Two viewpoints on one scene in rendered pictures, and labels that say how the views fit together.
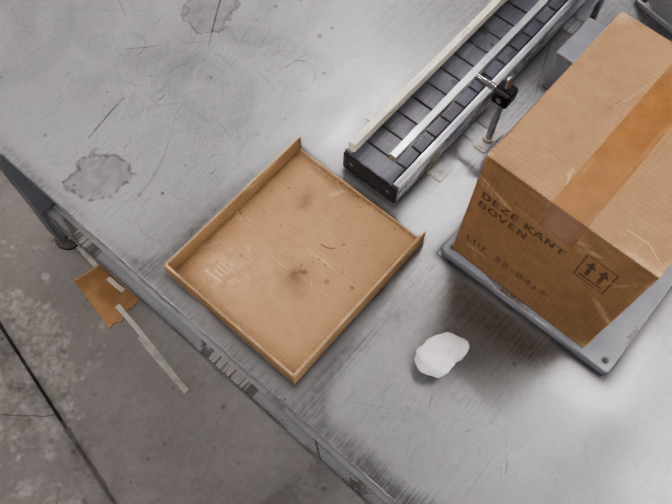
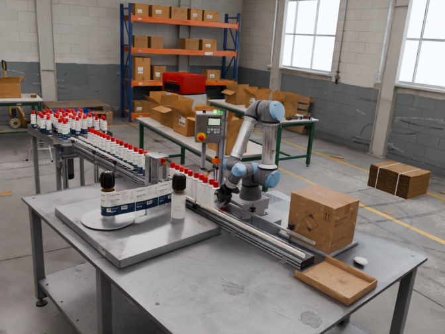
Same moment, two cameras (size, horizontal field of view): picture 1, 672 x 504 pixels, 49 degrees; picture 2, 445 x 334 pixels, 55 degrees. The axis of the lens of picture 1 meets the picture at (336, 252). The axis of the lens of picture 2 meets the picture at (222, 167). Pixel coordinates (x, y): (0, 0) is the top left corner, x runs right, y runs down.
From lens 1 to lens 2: 211 cm
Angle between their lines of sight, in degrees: 71
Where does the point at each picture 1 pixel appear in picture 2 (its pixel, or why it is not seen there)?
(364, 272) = (338, 270)
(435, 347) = (359, 259)
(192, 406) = not seen: outside the picture
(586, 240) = (350, 207)
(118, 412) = not seen: outside the picture
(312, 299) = (349, 279)
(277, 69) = (261, 277)
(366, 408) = (379, 276)
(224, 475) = not seen: outside the picture
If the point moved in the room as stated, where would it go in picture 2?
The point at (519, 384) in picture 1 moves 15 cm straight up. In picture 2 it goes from (363, 254) to (367, 230)
